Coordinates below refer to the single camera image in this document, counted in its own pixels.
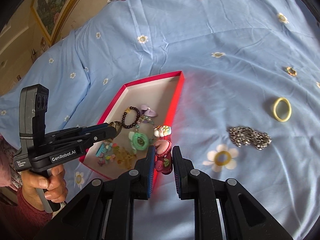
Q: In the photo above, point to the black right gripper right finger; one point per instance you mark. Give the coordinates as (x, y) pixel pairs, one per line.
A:
(182, 168)

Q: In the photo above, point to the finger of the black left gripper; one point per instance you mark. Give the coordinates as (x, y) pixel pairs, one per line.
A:
(89, 139)
(77, 131)

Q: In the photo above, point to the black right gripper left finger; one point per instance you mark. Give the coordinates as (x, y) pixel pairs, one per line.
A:
(145, 180)

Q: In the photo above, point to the red pink hair clip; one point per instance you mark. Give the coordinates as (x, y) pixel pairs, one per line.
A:
(163, 162)

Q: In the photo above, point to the yellow butterfly hair clip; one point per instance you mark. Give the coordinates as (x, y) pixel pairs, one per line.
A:
(124, 158)

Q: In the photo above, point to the maroon left sleeve forearm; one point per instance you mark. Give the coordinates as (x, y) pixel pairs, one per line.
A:
(22, 221)

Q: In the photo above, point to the left hand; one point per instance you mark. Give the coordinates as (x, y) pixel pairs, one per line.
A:
(55, 186)

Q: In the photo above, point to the pastel cartoon hair clip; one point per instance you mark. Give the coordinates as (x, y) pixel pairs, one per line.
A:
(162, 131)

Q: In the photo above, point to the red shallow box tray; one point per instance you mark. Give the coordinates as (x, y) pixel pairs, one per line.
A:
(137, 108)

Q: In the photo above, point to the blue floral bed sheet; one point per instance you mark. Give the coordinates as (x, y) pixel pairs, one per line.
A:
(249, 108)

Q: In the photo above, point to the framed landscape painting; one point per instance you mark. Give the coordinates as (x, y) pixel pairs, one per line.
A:
(51, 16)

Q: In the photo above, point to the black left camera box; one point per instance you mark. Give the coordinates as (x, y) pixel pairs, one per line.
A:
(32, 109)

